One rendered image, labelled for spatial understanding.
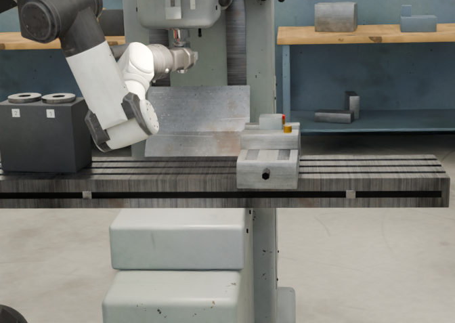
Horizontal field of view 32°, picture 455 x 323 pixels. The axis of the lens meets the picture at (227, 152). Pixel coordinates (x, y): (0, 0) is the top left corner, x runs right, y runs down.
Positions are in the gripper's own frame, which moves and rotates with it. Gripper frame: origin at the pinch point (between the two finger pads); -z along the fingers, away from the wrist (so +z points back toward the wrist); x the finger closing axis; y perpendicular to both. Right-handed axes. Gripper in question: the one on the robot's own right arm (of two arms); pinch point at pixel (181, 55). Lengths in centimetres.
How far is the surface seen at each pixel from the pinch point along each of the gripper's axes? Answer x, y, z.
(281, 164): -32.4, 24.3, 7.2
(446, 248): -22, 120, -205
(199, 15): -9.3, -11.3, 5.8
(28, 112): 36.0, 14.0, 21.1
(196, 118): 14.1, 23.5, -28.9
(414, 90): 63, 81, -434
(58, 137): 28.2, 20.9, 18.6
